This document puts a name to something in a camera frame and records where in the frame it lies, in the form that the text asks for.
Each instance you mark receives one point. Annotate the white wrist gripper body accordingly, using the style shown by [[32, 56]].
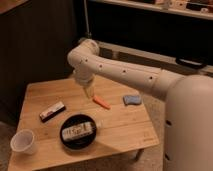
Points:
[[83, 78]]

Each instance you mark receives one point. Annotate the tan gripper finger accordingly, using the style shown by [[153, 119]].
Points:
[[89, 91]]

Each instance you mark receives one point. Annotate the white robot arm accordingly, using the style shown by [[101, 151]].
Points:
[[188, 131]]

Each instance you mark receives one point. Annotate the orange carrot toy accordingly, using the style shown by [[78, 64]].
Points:
[[101, 102]]

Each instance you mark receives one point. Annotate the black and white box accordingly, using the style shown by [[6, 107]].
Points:
[[52, 111]]

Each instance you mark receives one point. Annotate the metal pole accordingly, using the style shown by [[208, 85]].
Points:
[[88, 32]]

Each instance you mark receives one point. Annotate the blue sponge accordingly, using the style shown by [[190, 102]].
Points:
[[132, 100]]

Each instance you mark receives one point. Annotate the wooden folding table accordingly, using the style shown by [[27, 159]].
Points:
[[123, 128]]

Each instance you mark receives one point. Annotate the black round plate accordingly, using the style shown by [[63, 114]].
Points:
[[83, 142]]

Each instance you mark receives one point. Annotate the long wooden bench shelf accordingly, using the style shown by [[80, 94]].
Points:
[[131, 55]]

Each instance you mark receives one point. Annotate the black handle on shelf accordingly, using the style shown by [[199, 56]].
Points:
[[190, 65]]

